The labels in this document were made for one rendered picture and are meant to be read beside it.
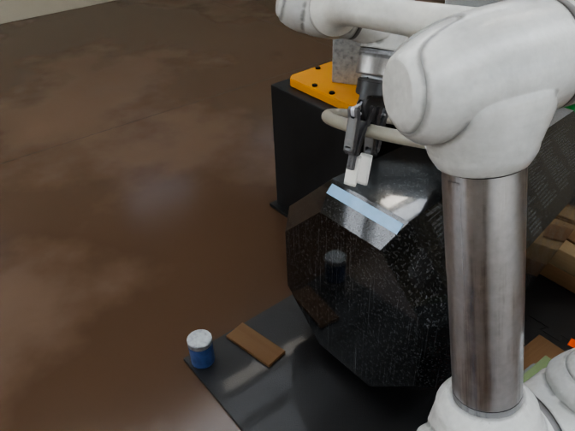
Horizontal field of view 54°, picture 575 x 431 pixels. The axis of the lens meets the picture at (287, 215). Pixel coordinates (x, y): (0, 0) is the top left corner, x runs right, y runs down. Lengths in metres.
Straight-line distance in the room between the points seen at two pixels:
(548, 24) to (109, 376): 2.14
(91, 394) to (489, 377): 1.85
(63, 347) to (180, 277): 0.61
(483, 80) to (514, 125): 0.07
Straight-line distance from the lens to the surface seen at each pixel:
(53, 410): 2.46
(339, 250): 1.90
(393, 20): 1.00
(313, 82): 2.76
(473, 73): 0.61
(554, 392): 1.02
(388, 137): 1.22
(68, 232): 3.32
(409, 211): 1.77
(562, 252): 2.80
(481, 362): 0.83
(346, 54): 2.69
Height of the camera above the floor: 1.84
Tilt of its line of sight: 36 degrees down
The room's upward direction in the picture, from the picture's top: 2 degrees counter-clockwise
